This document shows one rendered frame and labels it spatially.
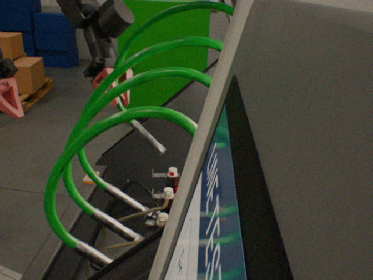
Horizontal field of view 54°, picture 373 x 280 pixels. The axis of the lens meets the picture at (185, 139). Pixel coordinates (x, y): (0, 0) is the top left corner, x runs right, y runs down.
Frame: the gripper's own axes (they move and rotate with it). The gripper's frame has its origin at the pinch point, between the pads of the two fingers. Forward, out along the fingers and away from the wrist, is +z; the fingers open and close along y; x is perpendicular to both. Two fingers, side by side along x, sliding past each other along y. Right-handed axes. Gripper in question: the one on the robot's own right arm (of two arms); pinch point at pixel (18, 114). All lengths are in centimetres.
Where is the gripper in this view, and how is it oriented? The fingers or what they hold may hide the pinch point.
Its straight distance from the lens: 77.1
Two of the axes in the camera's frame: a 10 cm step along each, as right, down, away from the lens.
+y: 6.9, -5.4, -4.8
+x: 3.3, -3.6, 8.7
